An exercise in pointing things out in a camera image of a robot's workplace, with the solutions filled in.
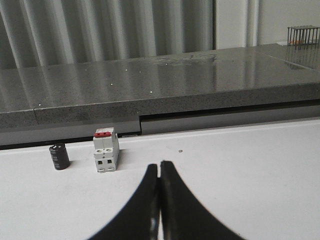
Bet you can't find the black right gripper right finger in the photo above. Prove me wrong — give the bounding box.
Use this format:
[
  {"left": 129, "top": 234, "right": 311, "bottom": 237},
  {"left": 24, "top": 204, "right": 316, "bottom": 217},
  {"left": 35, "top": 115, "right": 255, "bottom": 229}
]
[{"left": 160, "top": 161, "right": 242, "bottom": 240}]

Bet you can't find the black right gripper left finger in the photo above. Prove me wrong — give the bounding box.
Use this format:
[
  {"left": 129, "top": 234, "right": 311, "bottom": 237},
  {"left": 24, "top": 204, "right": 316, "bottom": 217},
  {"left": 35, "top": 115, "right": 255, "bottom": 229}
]
[{"left": 90, "top": 164, "right": 160, "bottom": 240}]

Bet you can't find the black cylindrical capacitor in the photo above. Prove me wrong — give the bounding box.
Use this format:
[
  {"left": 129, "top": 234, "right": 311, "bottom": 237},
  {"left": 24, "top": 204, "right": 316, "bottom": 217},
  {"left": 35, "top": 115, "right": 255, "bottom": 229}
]
[{"left": 49, "top": 143, "right": 71, "bottom": 171}]

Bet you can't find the grey stone counter ledge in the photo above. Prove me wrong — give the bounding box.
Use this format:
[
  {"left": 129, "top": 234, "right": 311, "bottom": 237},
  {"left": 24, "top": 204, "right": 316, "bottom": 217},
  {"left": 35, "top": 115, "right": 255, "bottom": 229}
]
[{"left": 0, "top": 44, "right": 320, "bottom": 149}]

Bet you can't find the grey pleated curtain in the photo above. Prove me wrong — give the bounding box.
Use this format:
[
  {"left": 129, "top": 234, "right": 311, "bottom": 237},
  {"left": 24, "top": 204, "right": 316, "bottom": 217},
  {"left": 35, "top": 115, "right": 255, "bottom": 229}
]
[{"left": 0, "top": 0, "right": 261, "bottom": 71}]

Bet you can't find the white circuit breaker red switch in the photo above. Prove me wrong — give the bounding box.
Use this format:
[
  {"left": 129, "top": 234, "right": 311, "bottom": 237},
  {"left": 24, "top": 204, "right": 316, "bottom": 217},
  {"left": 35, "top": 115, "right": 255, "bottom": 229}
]
[{"left": 93, "top": 127, "right": 120, "bottom": 173}]

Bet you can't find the dark wire rack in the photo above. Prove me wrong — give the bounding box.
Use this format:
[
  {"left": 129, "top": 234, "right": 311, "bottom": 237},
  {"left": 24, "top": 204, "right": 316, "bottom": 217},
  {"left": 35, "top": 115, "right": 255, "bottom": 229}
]
[{"left": 287, "top": 25, "right": 320, "bottom": 48}]

